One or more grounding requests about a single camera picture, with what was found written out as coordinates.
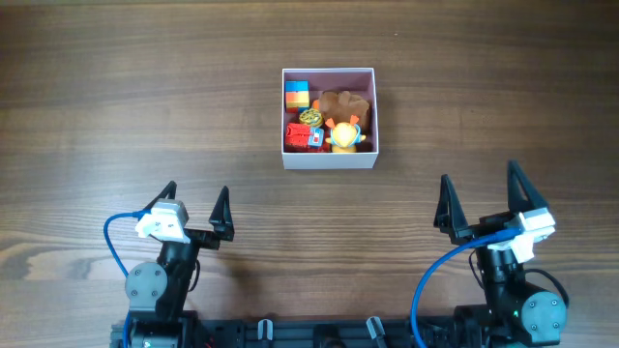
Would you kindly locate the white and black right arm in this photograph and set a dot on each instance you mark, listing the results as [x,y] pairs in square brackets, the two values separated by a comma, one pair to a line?
[524,307]

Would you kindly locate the yellow round toy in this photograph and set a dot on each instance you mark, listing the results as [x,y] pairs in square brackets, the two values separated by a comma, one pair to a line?
[311,117]

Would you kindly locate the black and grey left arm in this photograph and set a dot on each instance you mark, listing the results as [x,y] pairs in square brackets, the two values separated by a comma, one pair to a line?
[158,290]

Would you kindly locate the blue duck toy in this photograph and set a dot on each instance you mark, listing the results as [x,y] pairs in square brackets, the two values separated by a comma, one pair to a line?
[344,136]

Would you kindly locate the brown plush toy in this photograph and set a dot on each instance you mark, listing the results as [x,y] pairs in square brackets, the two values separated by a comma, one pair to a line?
[339,106]

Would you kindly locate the colourful puzzle cube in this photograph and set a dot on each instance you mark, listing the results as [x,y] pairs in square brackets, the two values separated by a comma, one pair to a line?
[296,96]

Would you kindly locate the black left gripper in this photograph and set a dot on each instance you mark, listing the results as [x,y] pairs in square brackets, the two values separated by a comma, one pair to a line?
[220,219]

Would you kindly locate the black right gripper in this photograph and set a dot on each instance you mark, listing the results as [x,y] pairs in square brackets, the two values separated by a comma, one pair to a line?
[455,224]

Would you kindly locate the red toy truck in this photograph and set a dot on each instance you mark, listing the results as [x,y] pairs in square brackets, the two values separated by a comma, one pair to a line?
[301,138]

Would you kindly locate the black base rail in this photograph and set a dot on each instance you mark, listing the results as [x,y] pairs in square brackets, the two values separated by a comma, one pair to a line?
[314,333]

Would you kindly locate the white box with pink interior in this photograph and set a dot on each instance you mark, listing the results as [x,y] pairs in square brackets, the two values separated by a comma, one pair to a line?
[360,81]

